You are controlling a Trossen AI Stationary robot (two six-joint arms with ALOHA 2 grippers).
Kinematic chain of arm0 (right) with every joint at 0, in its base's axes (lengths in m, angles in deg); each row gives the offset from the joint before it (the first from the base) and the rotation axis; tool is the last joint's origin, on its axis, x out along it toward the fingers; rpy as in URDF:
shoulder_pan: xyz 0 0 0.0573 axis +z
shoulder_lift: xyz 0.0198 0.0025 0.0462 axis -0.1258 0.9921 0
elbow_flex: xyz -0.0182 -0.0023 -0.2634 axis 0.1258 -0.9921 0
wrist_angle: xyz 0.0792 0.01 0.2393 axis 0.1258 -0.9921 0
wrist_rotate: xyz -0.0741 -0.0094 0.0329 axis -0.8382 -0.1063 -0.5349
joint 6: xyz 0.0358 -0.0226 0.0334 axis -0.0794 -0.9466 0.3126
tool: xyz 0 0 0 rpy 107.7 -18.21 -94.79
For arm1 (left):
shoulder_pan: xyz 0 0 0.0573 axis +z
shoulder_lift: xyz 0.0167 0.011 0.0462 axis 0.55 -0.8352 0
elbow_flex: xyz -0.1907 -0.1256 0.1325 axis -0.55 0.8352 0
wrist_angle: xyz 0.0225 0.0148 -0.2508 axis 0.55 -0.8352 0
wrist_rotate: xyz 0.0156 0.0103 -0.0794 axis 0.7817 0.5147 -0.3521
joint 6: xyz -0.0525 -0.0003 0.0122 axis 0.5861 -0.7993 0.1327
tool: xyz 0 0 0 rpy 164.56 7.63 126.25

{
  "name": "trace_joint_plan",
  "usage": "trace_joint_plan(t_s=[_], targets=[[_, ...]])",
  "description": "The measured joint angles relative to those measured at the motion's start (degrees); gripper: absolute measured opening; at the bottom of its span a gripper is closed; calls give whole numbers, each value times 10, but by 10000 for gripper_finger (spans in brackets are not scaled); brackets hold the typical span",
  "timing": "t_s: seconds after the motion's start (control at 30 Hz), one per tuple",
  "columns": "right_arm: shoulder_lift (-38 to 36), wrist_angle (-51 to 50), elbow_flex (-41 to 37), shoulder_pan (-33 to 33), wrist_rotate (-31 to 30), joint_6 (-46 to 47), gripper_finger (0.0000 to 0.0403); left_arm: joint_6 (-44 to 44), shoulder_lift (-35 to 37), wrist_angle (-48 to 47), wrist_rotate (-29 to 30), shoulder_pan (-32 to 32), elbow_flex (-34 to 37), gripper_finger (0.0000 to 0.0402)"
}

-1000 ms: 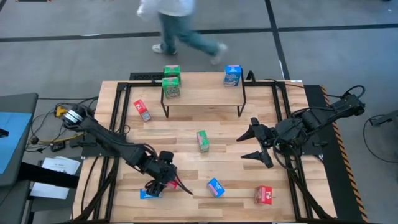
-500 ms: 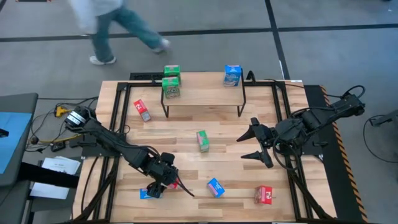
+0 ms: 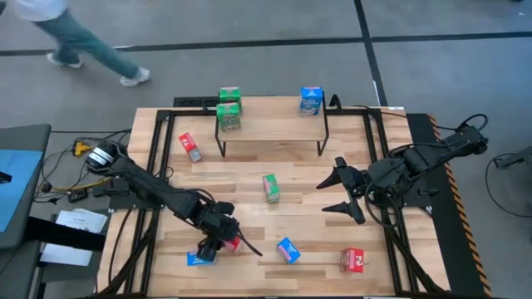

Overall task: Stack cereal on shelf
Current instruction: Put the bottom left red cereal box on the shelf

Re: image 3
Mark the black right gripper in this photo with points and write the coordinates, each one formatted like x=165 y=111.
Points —
x=361 y=182

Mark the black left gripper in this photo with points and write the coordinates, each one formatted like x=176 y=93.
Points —
x=216 y=228

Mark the red Froot Loops cereal box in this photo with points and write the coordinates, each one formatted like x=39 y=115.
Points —
x=352 y=261
x=232 y=245
x=189 y=145

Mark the blue Rice Krispies cereal box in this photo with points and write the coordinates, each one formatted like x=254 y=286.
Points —
x=289 y=251
x=311 y=101
x=192 y=259

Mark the green Apple Jacks cereal box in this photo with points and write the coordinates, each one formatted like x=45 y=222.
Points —
x=272 y=189
x=228 y=118
x=230 y=94

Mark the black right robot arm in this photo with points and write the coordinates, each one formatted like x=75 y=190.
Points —
x=415 y=160

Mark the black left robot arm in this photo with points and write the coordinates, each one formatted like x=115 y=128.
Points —
x=145 y=184

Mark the black mat hazard striped edge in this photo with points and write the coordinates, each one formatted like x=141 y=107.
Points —
x=461 y=257

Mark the white paper sheet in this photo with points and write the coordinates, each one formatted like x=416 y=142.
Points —
x=81 y=220
x=66 y=255

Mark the black power strip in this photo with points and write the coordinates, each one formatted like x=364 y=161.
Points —
x=191 y=101

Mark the black power adapter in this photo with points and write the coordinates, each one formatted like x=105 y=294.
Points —
x=77 y=196

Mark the black flat bar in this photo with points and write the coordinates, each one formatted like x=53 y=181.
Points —
x=62 y=234

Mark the gray floor stand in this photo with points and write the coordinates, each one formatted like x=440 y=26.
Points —
x=515 y=157

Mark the yellow plug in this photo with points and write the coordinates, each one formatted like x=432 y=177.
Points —
x=82 y=148

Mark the blue desk mat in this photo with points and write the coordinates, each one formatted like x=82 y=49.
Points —
x=21 y=195

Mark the gray desk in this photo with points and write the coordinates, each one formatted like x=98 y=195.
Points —
x=25 y=137

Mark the person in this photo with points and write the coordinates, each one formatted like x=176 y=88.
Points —
x=75 y=37

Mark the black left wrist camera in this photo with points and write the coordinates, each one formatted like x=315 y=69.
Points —
x=225 y=207

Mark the wooden shelf black metal frame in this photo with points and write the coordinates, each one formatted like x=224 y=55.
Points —
x=274 y=124

